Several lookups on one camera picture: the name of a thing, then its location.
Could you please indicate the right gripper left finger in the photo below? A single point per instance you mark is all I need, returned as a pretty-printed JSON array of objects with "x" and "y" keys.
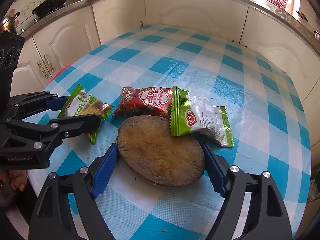
[{"x": 52, "y": 216}]

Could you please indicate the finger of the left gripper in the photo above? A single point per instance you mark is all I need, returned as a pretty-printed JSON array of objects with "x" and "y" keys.
[
  {"x": 62, "y": 127},
  {"x": 25, "y": 105}
]

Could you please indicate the green tea snack wrapper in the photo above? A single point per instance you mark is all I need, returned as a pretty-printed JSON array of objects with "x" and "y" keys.
[{"x": 83, "y": 103}]

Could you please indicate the red snack wrapper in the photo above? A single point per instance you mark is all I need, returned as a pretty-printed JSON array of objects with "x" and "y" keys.
[{"x": 155, "y": 101}]

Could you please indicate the round brown flatbread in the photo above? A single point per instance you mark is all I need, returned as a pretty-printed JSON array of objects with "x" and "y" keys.
[{"x": 145, "y": 144}]

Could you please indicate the green white snack wrapper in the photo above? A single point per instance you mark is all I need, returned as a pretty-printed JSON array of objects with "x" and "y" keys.
[{"x": 190, "y": 113}]

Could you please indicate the white kitchen cabinets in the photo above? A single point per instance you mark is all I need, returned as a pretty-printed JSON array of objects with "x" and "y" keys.
[{"x": 71, "y": 36}]

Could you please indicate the orange plastic trash bin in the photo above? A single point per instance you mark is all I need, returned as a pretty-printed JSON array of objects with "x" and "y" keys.
[{"x": 60, "y": 71}]

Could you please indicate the person's left hand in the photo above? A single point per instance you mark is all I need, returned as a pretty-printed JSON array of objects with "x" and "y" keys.
[{"x": 17, "y": 178}]

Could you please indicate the black wok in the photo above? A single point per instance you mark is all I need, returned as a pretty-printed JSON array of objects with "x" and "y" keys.
[{"x": 47, "y": 7}]

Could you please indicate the left brass cabinet handle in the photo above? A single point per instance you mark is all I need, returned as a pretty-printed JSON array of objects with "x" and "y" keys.
[{"x": 42, "y": 69}]

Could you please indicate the right brass cabinet handle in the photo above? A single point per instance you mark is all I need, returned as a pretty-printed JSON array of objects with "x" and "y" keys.
[{"x": 49, "y": 64}]

